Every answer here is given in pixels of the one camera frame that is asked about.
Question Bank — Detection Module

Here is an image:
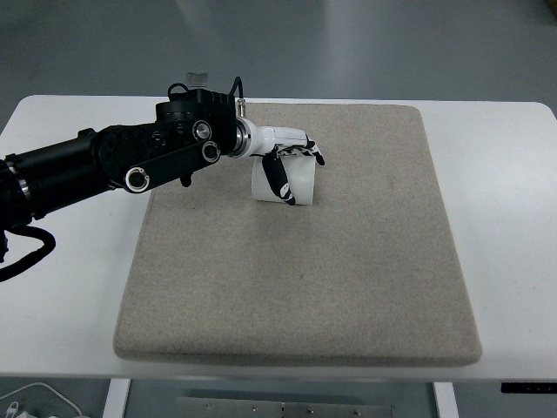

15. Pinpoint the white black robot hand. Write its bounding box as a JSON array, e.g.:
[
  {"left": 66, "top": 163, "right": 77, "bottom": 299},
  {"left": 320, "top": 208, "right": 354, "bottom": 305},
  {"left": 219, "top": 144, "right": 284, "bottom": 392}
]
[{"left": 245, "top": 123, "right": 326, "bottom": 206}]

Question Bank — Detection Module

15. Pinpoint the white ribbed cup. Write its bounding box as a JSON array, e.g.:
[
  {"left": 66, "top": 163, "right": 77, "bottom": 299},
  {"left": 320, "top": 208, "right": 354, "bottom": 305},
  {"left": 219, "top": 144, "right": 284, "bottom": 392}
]
[{"left": 252, "top": 153, "right": 317, "bottom": 206}]

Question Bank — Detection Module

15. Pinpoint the small clear plastic block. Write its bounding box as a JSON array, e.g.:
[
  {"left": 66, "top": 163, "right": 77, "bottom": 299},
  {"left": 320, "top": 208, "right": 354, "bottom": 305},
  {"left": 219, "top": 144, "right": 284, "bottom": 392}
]
[{"left": 185, "top": 71, "right": 210, "bottom": 90}]

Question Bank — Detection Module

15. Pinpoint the beige felt mat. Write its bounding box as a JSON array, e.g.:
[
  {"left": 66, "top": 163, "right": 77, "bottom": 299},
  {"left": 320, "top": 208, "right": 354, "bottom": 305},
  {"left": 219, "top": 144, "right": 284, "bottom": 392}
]
[{"left": 112, "top": 100, "right": 484, "bottom": 367}]

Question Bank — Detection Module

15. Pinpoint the white table leg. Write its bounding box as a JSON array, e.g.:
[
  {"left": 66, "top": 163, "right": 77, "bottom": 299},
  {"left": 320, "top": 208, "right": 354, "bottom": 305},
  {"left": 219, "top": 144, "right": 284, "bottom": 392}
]
[
  {"left": 433, "top": 381, "right": 458, "bottom": 418},
  {"left": 102, "top": 378, "right": 131, "bottom": 418}
]

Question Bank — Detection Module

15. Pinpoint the black table control panel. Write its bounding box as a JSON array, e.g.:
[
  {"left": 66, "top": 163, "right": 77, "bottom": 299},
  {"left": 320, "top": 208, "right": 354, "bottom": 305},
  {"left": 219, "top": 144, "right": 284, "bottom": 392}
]
[{"left": 500, "top": 381, "right": 557, "bottom": 394}]

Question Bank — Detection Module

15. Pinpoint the white cable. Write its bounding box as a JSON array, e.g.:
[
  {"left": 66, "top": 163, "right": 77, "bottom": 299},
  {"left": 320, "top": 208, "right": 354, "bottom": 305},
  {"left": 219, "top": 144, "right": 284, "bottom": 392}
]
[{"left": 0, "top": 381, "right": 84, "bottom": 418}]

